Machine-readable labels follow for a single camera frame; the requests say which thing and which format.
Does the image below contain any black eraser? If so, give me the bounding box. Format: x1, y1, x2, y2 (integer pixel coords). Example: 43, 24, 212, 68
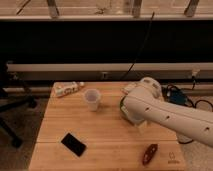
61, 133, 86, 157

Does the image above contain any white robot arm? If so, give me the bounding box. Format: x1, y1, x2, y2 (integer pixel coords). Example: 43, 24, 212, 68
121, 77, 213, 148

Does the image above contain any translucent plastic cup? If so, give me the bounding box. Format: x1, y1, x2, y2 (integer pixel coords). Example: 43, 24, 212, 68
84, 89, 101, 111

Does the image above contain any green bowl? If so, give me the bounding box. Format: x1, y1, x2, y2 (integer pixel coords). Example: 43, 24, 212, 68
119, 97, 126, 117

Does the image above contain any small white packet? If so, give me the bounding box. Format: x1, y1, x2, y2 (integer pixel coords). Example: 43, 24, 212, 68
122, 83, 137, 94

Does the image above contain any white baseboard heater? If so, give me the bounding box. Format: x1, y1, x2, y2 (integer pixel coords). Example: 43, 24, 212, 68
6, 62, 213, 81

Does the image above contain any white crumpled tube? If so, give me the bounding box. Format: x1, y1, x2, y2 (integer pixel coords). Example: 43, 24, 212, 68
55, 82, 85, 97

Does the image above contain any blue device on floor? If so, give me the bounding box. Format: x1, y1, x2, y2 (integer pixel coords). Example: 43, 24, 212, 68
168, 91, 186, 105

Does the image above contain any dark red oblong object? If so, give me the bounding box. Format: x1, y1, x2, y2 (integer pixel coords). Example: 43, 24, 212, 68
142, 144, 158, 165

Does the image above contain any black office chair base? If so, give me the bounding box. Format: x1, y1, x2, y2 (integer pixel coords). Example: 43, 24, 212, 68
0, 61, 37, 148

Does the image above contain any black hanging cable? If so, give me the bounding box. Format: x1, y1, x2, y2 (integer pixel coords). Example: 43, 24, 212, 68
119, 11, 156, 82

